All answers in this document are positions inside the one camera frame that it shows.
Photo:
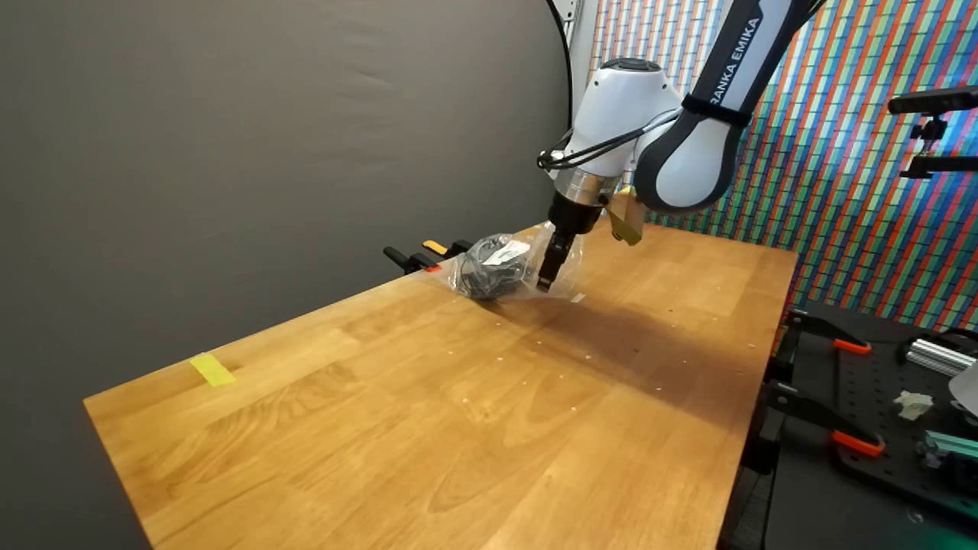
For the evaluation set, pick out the yellowish wrist camera box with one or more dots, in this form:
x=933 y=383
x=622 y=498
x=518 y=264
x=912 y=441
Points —
x=626 y=218

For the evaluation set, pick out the small white plastic piece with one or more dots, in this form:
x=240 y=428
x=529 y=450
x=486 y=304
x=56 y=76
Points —
x=916 y=404

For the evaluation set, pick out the black clamp orange tip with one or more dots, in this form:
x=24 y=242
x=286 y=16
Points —
x=404 y=257

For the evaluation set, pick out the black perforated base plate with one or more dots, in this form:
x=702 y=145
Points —
x=875 y=385

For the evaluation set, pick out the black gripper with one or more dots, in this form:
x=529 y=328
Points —
x=574 y=215

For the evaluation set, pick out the grey round robot base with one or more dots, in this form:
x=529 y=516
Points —
x=966 y=393

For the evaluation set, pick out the grey fabric backdrop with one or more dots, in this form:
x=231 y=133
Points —
x=202 y=171

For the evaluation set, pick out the clear plastic bag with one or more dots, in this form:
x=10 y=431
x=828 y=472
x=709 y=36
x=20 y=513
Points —
x=515 y=269

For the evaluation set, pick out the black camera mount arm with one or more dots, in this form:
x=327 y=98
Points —
x=933 y=102

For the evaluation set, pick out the white backdrop frame pole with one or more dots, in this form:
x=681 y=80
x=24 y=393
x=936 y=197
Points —
x=582 y=31

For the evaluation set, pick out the teal aluminium extrusion bar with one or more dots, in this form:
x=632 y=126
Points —
x=952 y=445

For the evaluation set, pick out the yellow tape strip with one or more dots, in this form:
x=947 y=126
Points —
x=212 y=371

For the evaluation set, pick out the silver aluminium extrusion bar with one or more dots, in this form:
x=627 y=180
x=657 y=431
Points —
x=938 y=357

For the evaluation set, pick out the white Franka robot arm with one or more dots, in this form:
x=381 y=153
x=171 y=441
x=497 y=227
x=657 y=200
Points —
x=691 y=133

